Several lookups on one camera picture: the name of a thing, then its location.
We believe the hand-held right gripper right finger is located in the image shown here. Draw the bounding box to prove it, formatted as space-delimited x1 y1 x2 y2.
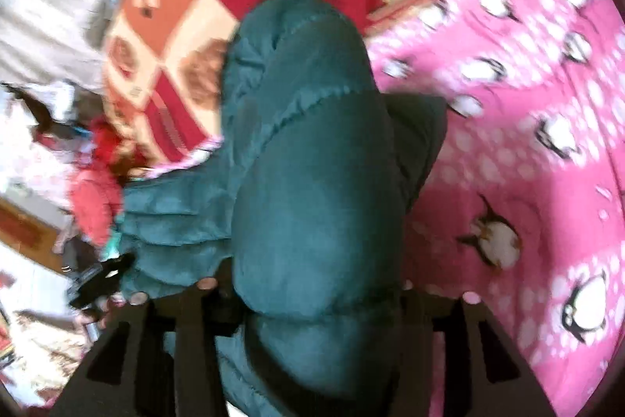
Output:
391 281 558 417

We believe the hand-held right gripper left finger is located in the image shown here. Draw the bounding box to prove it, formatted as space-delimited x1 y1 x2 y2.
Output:
49 277 231 417

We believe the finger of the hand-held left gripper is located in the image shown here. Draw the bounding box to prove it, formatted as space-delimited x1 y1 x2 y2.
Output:
67 252 136 311

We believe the teal puffer jacket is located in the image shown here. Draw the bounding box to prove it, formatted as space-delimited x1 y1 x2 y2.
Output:
116 0 450 417

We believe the turquoise cloth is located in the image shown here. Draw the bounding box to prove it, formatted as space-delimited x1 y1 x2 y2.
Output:
104 224 125 259

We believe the red garment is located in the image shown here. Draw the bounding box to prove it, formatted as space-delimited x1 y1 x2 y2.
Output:
67 114 150 248

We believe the brown wooden furniture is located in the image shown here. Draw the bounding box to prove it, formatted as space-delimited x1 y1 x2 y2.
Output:
0 192 74 272

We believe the pink penguin print blanket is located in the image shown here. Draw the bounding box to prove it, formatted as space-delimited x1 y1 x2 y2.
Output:
365 0 625 417

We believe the red checkered printed blanket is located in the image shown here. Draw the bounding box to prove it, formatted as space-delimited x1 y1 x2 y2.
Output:
100 0 519 165

